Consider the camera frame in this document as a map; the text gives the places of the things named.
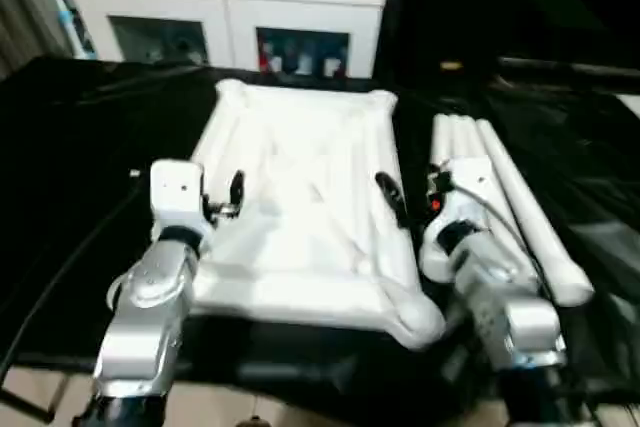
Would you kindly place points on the black mat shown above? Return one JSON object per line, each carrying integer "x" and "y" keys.
{"x": 70, "y": 177}

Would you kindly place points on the white plastic table top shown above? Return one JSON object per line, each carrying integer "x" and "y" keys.
{"x": 310, "y": 237}

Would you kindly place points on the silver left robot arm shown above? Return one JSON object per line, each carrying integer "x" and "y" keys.
{"x": 145, "y": 317}

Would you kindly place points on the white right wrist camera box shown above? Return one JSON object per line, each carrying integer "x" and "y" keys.
{"x": 468, "y": 187}

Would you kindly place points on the white flat board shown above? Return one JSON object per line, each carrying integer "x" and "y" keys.
{"x": 632, "y": 105}

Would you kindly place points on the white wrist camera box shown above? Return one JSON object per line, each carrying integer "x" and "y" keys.
{"x": 178, "y": 187}
{"x": 468, "y": 187}

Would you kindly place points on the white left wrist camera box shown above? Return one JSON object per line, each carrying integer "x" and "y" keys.
{"x": 178, "y": 187}

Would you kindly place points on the black metal rail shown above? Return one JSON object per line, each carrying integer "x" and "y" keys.
{"x": 570, "y": 67}

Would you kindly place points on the grey curtain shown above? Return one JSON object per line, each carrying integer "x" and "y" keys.
{"x": 30, "y": 7}

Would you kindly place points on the white plastic table leg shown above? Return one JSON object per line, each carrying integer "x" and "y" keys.
{"x": 458, "y": 137}
{"x": 515, "y": 237}
{"x": 530, "y": 217}
{"x": 440, "y": 147}

